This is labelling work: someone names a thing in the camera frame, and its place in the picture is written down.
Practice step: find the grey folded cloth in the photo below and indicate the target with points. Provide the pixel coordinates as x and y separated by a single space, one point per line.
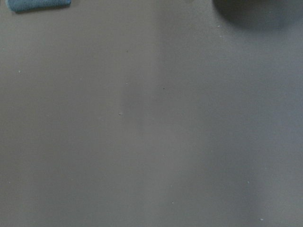
25 5

